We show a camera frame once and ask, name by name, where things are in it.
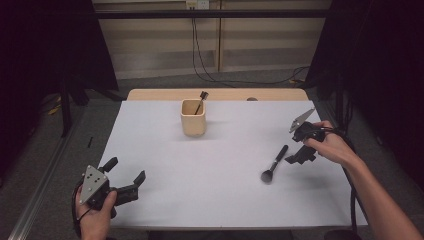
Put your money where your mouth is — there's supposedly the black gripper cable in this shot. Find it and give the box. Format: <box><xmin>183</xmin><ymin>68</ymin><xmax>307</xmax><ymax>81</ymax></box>
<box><xmin>324</xmin><ymin>126</ymin><xmax>368</xmax><ymax>234</ymax></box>
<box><xmin>70</xmin><ymin>178</ymin><xmax>93</xmax><ymax>238</ymax></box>

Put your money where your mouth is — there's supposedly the black curtain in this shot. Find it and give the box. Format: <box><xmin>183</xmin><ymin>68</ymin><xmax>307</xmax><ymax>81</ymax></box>
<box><xmin>304</xmin><ymin>0</ymin><xmax>424</xmax><ymax>188</ymax></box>
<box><xmin>0</xmin><ymin>0</ymin><xmax>120</xmax><ymax>181</ymax></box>

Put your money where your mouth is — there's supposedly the cream square cup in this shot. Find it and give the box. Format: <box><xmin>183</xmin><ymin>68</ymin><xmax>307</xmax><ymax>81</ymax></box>
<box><xmin>180</xmin><ymin>98</ymin><xmax>207</xmax><ymax>138</ymax></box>

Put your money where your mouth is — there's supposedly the wooden table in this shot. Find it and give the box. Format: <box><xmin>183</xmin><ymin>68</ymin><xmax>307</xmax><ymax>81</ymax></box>
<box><xmin>126</xmin><ymin>88</ymin><xmax>310</xmax><ymax>102</ymax></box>

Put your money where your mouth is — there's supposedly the black metal stand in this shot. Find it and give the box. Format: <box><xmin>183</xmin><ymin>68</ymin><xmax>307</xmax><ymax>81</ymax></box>
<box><xmin>59</xmin><ymin>74</ymin><xmax>74</xmax><ymax>138</ymax></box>

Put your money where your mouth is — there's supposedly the black round makeup brush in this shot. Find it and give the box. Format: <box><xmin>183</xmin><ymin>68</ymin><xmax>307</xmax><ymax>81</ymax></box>
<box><xmin>260</xmin><ymin>144</ymin><xmax>290</xmax><ymax>185</ymax></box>

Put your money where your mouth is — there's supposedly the person's left hand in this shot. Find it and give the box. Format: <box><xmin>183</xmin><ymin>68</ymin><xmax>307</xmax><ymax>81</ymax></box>
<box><xmin>74</xmin><ymin>189</ymin><xmax>119</xmax><ymax>240</ymax></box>

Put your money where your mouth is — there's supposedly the white wall socket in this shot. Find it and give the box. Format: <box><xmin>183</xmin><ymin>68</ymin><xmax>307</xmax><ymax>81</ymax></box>
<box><xmin>185</xmin><ymin>0</ymin><xmax>210</xmax><ymax>10</ymax></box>

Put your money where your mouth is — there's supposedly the background desk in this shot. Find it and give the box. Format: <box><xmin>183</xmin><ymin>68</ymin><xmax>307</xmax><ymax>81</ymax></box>
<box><xmin>94</xmin><ymin>8</ymin><xmax>334</xmax><ymax>20</ymax></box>

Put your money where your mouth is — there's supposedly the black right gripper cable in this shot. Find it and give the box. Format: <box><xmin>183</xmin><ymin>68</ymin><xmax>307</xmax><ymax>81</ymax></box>
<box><xmin>324</xmin><ymin>126</ymin><xmax>368</xmax><ymax>234</ymax></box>

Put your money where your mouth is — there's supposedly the white table sheet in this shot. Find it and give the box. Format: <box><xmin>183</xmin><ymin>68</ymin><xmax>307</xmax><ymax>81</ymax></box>
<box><xmin>99</xmin><ymin>99</ymin><xmax>369</xmax><ymax>230</ymax></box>

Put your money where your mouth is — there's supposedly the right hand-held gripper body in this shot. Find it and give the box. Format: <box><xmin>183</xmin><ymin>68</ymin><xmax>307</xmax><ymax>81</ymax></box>
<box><xmin>288</xmin><ymin>107</ymin><xmax>327</xmax><ymax>144</ymax></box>

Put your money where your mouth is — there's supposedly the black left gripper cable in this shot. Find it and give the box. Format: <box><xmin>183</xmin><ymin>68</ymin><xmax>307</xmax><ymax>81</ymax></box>
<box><xmin>70</xmin><ymin>178</ymin><xmax>93</xmax><ymax>238</ymax></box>

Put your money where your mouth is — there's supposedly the person's right hand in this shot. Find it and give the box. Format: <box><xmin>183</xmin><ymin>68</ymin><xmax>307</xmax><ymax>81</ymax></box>
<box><xmin>302</xmin><ymin>120</ymin><xmax>364</xmax><ymax>168</ymax></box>

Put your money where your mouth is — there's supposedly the metal frame rail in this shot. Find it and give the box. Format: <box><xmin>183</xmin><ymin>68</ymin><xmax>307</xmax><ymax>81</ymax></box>
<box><xmin>7</xmin><ymin>131</ymin><xmax>86</xmax><ymax>240</ymax></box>

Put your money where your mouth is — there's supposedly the thin black brush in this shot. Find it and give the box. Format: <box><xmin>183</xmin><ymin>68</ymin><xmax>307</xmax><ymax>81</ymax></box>
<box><xmin>194</xmin><ymin>90</ymin><xmax>210</xmax><ymax>116</ymax></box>

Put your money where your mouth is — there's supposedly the black wall cable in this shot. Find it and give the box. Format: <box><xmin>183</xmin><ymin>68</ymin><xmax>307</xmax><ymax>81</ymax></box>
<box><xmin>192</xmin><ymin>8</ymin><xmax>311</xmax><ymax>86</ymax></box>
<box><xmin>190</xmin><ymin>8</ymin><xmax>311</xmax><ymax>86</ymax></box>

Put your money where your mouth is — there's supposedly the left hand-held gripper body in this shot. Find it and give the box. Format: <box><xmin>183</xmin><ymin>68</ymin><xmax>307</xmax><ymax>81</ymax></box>
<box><xmin>79</xmin><ymin>164</ymin><xmax>140</xmax><ymax>219</ymax></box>

